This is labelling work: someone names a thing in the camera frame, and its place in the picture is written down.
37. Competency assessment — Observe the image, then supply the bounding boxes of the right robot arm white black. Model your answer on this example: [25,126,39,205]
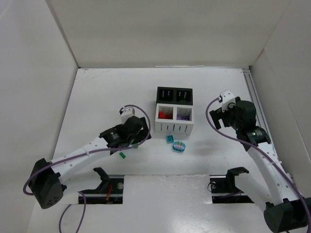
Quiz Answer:
[206,91,311,233]

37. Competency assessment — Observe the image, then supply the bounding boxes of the red flower lego brick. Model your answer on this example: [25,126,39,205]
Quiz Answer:
[164,114,173,119]

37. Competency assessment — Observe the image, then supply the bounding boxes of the teal round frog lego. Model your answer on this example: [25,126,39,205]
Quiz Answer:
[172,141,186,153]

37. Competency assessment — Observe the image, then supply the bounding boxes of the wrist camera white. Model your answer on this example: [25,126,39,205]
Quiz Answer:
[219,89,236,113]
[119,107,135,124]

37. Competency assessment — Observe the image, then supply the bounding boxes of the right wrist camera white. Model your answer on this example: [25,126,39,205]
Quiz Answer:
[219,89,236,113]

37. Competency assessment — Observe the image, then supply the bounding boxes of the white slatted double container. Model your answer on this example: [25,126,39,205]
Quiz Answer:
[155,103,194,136]

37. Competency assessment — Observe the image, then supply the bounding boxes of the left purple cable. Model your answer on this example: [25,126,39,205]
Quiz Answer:
[23,104,153,233]

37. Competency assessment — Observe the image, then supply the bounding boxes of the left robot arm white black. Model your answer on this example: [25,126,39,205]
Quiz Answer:
[23,116,151,209]

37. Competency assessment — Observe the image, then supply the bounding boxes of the small green curved lego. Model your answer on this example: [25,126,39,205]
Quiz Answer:
[119,152,126,159]

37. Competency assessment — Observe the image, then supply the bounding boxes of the red wires in slot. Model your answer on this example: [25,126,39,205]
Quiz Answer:
[105,184,114,202]

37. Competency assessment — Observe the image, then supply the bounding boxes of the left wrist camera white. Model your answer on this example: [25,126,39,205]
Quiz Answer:
[119,107,135,124]

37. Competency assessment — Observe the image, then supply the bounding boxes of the purple round printed lego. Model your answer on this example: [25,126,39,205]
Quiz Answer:
[176,116,190,121]

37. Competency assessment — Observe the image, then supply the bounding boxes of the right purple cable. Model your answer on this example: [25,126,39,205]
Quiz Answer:
[206,97,308,233]

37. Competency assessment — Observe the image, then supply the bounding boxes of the small teal 2x2 lego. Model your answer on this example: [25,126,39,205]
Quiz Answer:
[166,135,174,143]

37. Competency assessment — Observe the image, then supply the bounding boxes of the black double container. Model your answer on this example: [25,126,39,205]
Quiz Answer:
[156,86,193,106]

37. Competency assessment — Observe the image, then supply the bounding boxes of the purple cable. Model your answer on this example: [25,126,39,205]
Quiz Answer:
[206,97,308,233]
[23,104,153,233]

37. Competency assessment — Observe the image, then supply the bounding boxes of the aluminium rail right side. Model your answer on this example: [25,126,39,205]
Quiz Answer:
[242,68,275,149]

